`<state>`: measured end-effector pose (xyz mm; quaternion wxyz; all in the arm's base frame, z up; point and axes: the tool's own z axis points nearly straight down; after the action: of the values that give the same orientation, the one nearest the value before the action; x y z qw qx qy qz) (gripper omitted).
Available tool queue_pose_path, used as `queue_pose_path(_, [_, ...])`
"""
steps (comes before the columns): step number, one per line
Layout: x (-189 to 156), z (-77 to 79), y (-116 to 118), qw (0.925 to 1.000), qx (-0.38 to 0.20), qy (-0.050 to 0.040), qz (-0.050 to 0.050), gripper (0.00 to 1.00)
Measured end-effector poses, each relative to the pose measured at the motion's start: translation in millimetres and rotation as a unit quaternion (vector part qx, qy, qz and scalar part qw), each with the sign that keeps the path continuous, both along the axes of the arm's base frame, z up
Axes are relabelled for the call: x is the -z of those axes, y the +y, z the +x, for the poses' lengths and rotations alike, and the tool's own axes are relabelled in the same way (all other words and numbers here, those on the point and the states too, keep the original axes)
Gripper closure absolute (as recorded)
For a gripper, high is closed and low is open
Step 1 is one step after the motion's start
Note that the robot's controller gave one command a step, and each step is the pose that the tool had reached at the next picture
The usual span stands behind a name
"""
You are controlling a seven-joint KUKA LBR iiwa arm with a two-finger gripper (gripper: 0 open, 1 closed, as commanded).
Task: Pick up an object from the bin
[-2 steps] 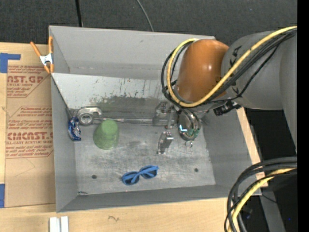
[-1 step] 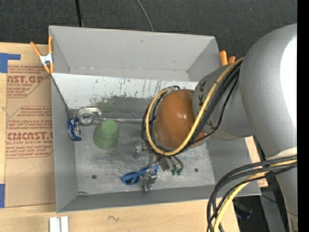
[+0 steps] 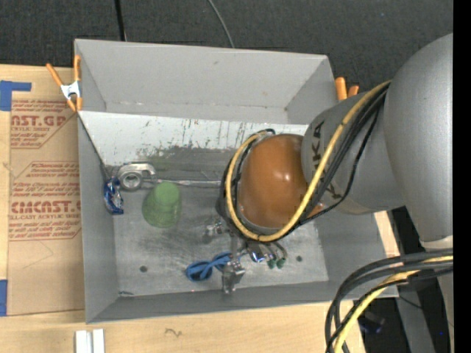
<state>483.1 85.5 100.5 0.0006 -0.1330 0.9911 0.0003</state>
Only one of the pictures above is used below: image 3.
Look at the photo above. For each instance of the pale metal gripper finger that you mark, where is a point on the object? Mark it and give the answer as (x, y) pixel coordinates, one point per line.
(232, 275)
(212, 231)

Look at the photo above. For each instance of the blue sunglasses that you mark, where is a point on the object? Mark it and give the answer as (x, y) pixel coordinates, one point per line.
(200, 270)

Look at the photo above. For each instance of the green plastic cup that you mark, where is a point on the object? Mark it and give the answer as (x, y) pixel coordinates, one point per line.
(162, 206)

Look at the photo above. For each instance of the blue shiny packet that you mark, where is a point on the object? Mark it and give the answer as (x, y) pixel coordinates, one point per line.
(113, 198)

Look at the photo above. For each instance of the grey metal bin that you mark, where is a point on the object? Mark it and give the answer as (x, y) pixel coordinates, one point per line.
(206, 86)

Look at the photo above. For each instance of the brown cardboard board red print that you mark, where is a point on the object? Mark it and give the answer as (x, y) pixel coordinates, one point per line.
(44, 263)

